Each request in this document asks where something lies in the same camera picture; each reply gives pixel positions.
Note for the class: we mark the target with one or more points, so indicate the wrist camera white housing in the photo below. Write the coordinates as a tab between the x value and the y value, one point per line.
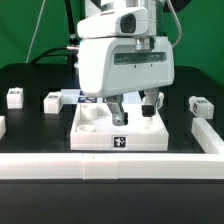
130	21

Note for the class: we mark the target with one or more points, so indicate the white marker base plate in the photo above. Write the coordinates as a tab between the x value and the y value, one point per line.
75	96

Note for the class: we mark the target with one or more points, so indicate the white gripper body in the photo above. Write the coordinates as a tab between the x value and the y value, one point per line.
112	66

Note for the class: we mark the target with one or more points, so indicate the white obstacle wall front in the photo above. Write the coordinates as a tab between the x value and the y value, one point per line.
86	166

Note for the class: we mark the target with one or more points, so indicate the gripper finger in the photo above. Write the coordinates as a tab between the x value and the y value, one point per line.
149	102
119	116

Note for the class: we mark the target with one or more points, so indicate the white obstacle wall right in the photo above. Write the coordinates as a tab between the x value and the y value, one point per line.
207	137

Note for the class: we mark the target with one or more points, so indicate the white square tabletop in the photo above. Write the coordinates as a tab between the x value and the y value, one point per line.
92	129

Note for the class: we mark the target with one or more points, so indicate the white obstacle wall left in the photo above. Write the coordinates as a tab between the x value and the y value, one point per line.
2	126

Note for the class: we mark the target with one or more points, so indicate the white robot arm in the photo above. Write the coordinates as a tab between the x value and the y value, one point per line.
155	9

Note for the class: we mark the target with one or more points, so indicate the white obstacle wall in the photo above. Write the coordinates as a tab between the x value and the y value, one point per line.
86	166
207	137
2	126

